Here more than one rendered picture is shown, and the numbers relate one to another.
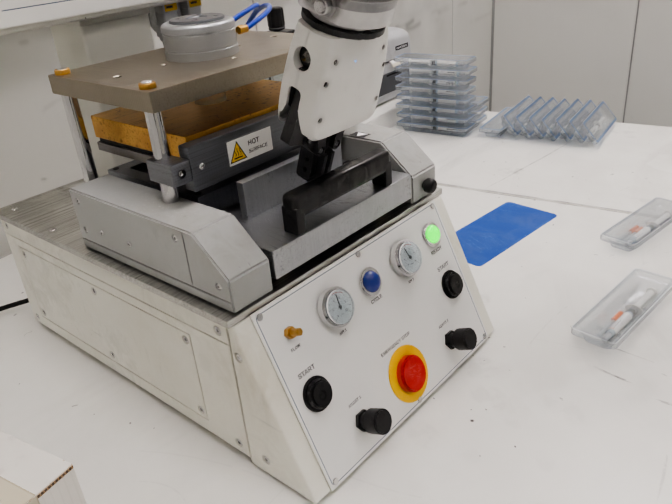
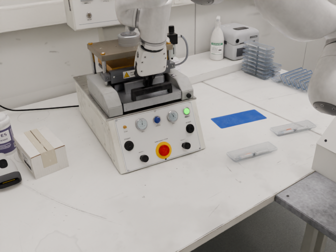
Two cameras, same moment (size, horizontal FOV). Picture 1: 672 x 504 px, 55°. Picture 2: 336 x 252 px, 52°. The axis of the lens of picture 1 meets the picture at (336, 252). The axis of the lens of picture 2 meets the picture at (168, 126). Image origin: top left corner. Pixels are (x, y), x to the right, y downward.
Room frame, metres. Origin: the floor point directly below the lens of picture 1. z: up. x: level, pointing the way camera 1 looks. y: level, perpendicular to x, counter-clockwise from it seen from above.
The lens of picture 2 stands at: (-0.40, -0.45, 1.45)
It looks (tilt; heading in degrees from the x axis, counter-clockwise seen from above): 29 degrees down; 21
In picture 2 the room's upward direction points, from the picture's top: 2 degrees counter-clockwise
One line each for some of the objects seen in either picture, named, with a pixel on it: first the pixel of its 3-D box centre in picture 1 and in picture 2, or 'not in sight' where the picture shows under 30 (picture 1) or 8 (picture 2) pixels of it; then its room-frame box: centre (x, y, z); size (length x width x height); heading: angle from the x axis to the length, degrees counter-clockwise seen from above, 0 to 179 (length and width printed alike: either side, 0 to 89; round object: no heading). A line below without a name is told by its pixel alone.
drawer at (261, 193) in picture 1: (250, 181); (136, 83); (0.70, 0.09, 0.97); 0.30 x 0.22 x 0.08; 47
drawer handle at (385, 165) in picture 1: (340, 188); (151, 90); (0.61, -0.01, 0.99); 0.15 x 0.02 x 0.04; 137
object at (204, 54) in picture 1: (202, 72); (131, 47); (0.77, 0.14, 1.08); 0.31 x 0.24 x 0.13; 137
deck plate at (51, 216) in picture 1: (210, 202); (129, 87); (0.76, 0.15, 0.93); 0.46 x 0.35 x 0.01; 47
